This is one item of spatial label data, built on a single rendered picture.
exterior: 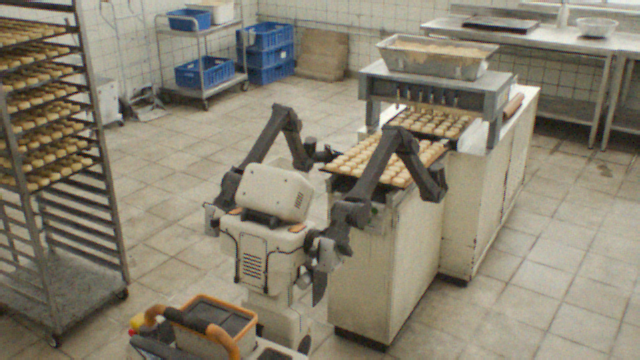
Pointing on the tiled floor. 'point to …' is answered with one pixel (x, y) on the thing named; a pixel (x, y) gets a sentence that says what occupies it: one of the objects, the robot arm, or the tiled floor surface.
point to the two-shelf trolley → (200, 58)
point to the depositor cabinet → (479, 187)
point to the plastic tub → (285, 165)
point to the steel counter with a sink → (576, 109)
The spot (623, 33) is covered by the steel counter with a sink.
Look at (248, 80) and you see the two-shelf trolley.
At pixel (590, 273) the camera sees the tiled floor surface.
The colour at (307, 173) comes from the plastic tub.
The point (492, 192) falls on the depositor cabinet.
